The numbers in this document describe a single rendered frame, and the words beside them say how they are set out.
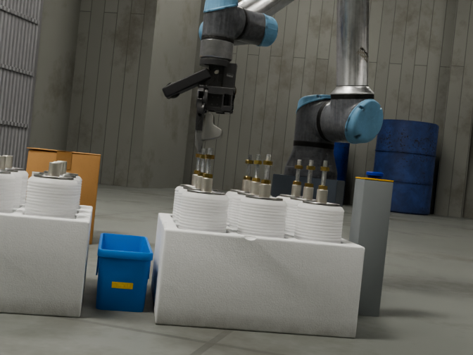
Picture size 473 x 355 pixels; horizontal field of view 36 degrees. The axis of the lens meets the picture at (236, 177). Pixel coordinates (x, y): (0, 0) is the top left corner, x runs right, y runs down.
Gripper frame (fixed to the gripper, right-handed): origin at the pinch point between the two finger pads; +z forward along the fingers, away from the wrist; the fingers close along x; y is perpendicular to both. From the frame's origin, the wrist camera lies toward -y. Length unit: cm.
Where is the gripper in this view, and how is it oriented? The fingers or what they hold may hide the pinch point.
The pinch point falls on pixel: (197, 146)
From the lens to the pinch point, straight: 166.8
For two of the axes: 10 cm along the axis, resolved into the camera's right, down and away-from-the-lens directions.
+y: 9.9, 1.1, -0.4
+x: 0.5, -0.1, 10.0
